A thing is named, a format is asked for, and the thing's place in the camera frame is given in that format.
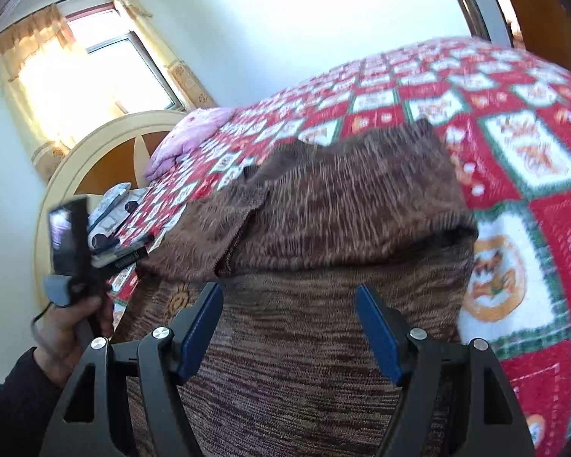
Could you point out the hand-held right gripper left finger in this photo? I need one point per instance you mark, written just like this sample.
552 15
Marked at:
204 333

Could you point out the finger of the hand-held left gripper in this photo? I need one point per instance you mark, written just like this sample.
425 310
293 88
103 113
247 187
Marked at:
123 259

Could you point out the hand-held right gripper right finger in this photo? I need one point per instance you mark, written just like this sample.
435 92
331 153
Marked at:
378 333

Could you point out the brown knitted sweater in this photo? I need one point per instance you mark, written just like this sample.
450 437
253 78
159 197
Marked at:
314 228

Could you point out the person's left forearm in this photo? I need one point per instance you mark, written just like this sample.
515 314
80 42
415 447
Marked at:
14 414

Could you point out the person's left hand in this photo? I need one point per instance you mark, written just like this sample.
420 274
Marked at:
62 338

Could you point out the white pillow with black dots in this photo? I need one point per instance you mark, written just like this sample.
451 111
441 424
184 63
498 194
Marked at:
119 209

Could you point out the cream wooden headboard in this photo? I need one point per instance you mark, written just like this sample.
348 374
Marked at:
62 176

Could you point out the pink pillow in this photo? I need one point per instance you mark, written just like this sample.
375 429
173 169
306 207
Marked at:
185 138

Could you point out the yellow patterned curtain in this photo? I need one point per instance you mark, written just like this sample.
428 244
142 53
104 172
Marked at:
38 85
181 76

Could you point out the window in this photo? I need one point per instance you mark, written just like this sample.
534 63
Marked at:
138 66

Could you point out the red printed checkered blanket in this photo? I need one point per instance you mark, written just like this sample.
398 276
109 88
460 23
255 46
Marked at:
528 152

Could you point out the brown wooden door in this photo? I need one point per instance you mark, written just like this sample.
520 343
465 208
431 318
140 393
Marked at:
537 4

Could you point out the grey door frame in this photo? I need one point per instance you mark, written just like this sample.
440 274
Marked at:
476 0

